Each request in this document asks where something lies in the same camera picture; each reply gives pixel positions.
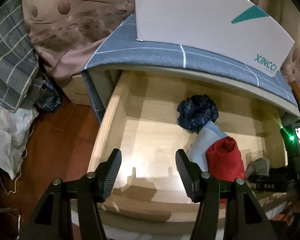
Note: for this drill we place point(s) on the light blue sock bundle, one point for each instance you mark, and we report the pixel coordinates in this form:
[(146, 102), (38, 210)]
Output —
[(205, 145)]

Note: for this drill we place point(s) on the beige leaf-printed bedspread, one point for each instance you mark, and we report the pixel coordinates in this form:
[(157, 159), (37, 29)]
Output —
[(77, 17)]

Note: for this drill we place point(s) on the dark blue patterned bag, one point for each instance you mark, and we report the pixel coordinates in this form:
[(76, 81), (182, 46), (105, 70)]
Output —
[(48, 97)]

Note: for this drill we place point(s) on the white cardboard box teal mark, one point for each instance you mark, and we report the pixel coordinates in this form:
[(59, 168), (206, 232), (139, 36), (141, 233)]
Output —
[(202, 17)]

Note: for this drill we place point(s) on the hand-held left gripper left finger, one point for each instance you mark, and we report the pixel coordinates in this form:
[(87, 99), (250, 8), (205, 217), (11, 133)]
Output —
[(112, 175)]

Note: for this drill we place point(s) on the grey sock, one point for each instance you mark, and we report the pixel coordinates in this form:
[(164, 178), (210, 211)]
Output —
[(258, 166)]

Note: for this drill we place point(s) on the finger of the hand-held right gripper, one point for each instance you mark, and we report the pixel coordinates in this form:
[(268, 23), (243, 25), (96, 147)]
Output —
[(277, 175)]

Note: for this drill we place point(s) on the blue plaid cover cloth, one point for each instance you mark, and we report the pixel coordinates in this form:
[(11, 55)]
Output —
[(152, 55)]

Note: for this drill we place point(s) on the grey-fronted wooden drawer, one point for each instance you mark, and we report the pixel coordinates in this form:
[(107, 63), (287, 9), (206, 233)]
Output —
[(145, 135)]

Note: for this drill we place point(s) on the plain cardboard box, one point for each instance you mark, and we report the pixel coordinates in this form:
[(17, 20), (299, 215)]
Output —
[(76, 90)]

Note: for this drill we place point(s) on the red underwear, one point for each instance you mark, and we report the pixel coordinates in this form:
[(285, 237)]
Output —
[(225, 160)]

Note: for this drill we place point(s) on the dark blue sock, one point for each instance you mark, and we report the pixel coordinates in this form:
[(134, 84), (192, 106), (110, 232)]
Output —
[(197, 112)]

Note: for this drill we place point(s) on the white crumpled cloth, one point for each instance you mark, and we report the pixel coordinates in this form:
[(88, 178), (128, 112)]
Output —
[(5, 135)]

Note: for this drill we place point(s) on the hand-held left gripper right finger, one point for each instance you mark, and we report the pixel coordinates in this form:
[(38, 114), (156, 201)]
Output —
[(185, 175)]

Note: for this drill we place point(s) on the grey plaid quilt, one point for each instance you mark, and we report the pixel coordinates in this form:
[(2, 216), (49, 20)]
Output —
[(10, 55)]

